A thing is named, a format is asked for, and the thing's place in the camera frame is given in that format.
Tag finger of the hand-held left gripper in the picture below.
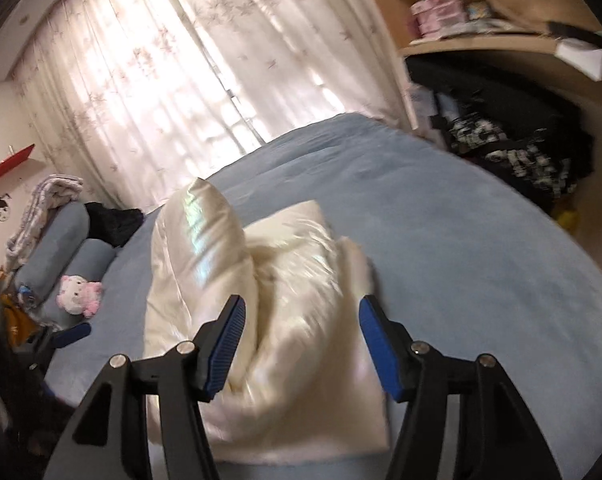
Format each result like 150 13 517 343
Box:
28 322 92 366

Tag striped folded blanket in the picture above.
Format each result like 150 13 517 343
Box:
6 175 84 271

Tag white floral curtain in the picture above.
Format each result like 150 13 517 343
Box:
11 0 407 211

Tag white paper sheet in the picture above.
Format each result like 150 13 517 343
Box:
556 40 602 81

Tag red wall shelf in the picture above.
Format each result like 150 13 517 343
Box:
0 144 36 191

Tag wooden shelf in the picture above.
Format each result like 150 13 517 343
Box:
361 0 602 131

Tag yellow object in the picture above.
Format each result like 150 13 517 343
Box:
556 207 580 232

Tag white shiny puffer jacket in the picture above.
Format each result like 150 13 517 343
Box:
143 177 392 461

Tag blue-grey bolster pillow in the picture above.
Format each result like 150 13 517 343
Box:
36 240 116 323

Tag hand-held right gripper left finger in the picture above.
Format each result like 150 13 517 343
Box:
43 294 247 480

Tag small printed box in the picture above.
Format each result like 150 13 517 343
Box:
466 0 494 21

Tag black patterned clothes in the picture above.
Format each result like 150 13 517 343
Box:
406 55 597 211

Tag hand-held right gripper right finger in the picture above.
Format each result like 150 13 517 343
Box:
358 294 564 480

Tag blue bed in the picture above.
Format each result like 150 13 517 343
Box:
43 112 602 480

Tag white and pink cat plush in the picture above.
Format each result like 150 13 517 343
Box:
56 275 104 318

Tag pink storage boxes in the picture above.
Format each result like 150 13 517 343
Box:
410 0 469 40

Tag orange cloth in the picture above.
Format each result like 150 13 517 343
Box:
1 290 38 347

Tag black fuzzy cloth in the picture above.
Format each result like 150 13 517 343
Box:
83 201 144 248

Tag large blue-grey pillow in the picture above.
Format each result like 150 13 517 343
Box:
18 202 90 291

